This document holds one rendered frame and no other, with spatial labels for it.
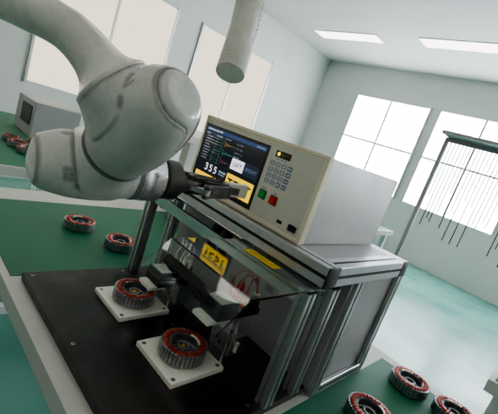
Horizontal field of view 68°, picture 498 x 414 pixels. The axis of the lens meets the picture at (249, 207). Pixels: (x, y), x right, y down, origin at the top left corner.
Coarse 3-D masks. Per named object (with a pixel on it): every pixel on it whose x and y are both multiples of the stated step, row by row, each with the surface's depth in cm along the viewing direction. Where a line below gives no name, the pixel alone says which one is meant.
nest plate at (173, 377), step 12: (144, 348) 83; (156, 348) 85; (156, 360) 81; (216, 360) 88; (168, 372) 79; (180, 372) 80; (192, 372) 81; (204, 372) 82; (216, 372) 85; (168, 384) 76; (180, 384) 77
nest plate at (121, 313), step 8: (96, 288) 100; (104, 288) 102; (112, 288) 103; (104, 296) 98; (112, 296) 99; (104, 304) 96; (112, 304) 96; (152, 304) 102; (160, 304) 103; (112, 312) 94; (120, 312) 93; (128, 312) 95; (136, 312) 96; (144, 312) 97; (152, 312) 98; (160, 312) 100; (120, 320) 92
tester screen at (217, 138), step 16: (208, 128) 105; (208, 144) 105; (224, 144) 100; (240, 144) 96; (256, 144) 92; (208, 160) 104; (224, 160) 100; (240, 160) 96; (256, 160) 92; (224, 176) 99; (240, 176) 95
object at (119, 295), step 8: (120, 280) 101; (128, 280) 103; (136, 280) 104; (120, 288) 97; (128, 288) 103; (136, 288) 102; (144, 288) 103; (120, 296) 96; (128, 296) 96; (136, 296) 97; (144, 296) 97; (152, 296) 100; (120, 304) 96; (128, 304) 96; (136, 304) 96; (144, 304) 97
